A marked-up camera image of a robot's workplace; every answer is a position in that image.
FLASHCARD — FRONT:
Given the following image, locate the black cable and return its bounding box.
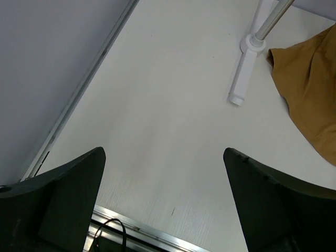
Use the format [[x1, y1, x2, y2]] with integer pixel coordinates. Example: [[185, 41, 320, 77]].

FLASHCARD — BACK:
[[92, 218, 127, 252]]

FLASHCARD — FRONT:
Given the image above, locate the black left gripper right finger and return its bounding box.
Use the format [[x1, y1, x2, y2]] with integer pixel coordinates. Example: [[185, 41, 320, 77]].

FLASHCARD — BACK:
[[223, 148, 335, 251]]

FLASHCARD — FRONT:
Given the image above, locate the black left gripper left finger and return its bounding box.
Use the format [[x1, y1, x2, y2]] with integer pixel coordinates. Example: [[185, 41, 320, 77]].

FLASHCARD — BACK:
[[1, 147, 106, 251]]

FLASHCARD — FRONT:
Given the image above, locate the tan tank top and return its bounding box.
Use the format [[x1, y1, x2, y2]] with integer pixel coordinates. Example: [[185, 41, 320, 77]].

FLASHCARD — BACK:
[[267, 26, 335, 165]]

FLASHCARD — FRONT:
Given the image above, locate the white rack base foot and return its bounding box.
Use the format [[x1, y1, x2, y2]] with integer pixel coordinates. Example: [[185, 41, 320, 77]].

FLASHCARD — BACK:
[[228, 1, 273, 106]]

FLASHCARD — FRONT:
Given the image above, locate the silver metal rack pole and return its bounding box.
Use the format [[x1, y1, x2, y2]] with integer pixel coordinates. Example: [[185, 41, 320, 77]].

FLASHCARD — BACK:
[[255, 0, 294, 41]]

